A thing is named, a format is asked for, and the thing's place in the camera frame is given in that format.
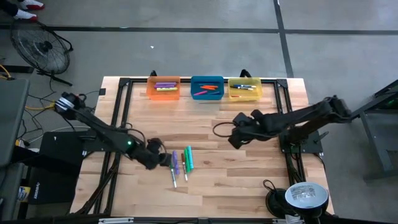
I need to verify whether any yellow cable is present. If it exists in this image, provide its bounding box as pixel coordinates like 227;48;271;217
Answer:
0;63;15;81

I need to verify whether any yellow translucent plastic bin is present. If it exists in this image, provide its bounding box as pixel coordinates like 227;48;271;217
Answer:
227;77;264;103

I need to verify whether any teal highlighter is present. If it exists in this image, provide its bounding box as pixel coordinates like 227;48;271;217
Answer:
187;145;195;170

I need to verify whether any yellow extension cord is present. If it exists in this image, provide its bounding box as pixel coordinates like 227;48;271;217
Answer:
24;99;62;113

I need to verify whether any black floor fan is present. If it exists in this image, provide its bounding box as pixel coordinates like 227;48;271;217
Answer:
10;18;74;87

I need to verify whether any black cable bundle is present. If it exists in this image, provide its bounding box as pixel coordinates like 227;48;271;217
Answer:
74;157;121;215

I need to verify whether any brown-capped thin white marker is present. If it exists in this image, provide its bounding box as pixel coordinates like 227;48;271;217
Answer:
181;152;189;182

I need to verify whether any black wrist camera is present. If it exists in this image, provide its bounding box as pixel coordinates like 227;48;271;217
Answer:
233;111;250;126
146;138;165;154

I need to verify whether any desk lamp with silver head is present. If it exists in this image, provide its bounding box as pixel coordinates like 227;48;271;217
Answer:
262;179;330;224

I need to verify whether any black camera cable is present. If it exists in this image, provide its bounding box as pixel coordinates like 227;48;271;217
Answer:
212;121;239;138

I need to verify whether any black floor cable cover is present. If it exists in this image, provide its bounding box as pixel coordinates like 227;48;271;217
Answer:
0;65;34;74

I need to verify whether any grey desk top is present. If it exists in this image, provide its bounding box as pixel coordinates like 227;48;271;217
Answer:
0;79;30;169

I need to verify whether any orange translucent plastic bin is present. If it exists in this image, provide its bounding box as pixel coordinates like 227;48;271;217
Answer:
146;75;181;101

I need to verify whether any black floor cable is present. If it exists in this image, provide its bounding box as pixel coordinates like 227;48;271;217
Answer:
17;77;100;147

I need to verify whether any person's leg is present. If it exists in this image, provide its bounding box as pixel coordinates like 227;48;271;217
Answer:
0;0;19;17

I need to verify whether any person's foot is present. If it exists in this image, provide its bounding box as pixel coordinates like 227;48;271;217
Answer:
11;8;39;22
17;0;45;11

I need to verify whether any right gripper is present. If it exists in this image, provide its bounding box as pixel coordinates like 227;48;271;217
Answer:
228;108;269;150

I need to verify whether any black storage box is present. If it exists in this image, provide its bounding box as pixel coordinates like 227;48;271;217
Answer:
28;130;85;205

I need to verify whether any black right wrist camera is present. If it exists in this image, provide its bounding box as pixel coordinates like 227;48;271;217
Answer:
233;111;250;126

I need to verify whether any blue plastic bin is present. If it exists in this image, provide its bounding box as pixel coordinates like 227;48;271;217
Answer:
190;75;225;101

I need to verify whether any black metal stand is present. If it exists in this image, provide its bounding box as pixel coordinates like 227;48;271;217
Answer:
343;79;398;181

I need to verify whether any yellow and blue package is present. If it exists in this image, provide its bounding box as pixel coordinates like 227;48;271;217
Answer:
17;185;31;202

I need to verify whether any silver bracket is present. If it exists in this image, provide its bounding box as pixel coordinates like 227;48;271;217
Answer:
272;218;304;224
98;217;134;224

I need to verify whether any green highlighter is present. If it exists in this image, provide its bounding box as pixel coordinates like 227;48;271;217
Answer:
183;147;192;174

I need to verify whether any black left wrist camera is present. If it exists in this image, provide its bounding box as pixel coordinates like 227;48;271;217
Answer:
146;138;165;154

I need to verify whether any green-capped thin white marker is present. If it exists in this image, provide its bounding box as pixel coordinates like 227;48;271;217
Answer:
169;162;178;189

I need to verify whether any black aluminium table frame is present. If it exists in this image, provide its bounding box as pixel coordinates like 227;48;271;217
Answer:
74;77;307;216

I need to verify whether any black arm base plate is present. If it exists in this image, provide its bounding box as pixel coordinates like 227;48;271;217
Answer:
81;130;127;153
278;128;330;156

